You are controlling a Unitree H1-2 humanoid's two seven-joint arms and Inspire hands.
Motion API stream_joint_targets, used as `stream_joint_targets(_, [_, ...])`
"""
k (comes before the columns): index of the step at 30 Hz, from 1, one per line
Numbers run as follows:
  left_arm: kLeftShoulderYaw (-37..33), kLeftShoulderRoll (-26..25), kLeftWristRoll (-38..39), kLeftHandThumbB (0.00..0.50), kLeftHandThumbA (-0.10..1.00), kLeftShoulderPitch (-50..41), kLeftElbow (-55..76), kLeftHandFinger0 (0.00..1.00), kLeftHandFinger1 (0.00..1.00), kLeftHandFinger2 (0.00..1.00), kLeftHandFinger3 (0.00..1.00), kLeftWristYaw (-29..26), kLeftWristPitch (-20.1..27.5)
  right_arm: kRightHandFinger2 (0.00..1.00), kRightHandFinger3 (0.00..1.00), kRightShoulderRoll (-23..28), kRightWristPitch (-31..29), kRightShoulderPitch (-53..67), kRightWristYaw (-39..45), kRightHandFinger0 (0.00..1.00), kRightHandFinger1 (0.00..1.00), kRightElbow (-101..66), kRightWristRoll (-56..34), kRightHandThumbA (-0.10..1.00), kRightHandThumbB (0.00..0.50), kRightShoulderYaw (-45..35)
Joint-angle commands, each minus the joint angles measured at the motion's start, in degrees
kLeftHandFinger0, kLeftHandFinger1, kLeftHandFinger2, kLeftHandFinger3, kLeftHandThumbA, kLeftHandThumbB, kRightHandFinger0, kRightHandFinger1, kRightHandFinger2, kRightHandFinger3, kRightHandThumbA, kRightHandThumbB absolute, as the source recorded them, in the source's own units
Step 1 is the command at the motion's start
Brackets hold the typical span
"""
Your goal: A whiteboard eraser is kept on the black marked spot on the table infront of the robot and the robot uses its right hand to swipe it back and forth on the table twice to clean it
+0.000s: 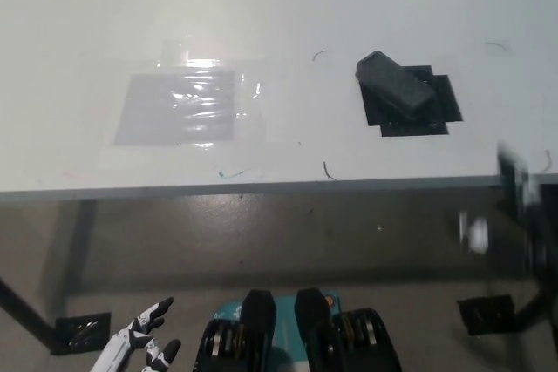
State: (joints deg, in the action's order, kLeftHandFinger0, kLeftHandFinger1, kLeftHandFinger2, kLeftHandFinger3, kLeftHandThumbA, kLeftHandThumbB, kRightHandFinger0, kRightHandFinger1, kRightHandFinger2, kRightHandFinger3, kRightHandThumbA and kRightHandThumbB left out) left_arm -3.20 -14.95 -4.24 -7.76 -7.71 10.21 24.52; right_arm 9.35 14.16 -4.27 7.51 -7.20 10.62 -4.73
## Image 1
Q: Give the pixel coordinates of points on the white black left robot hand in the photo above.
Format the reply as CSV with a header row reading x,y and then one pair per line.
x,y
126,341

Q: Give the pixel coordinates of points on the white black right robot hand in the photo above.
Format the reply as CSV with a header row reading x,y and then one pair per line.
x,y
519,180

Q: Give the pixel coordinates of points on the dark grey whiteboard eraser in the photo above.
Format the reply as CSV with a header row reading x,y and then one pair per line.
x,y
394,84

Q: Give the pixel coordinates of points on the black tape marked spot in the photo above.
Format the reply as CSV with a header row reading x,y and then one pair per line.
x,y
444,106

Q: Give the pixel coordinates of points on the black teal robot torso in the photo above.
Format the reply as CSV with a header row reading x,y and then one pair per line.
x,y
279,337

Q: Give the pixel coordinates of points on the black table leg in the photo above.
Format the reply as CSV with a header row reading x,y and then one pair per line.
x,y
26,317
538,315

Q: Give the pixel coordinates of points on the clear plastic film sheet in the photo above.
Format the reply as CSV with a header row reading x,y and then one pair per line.
x,y
250,123

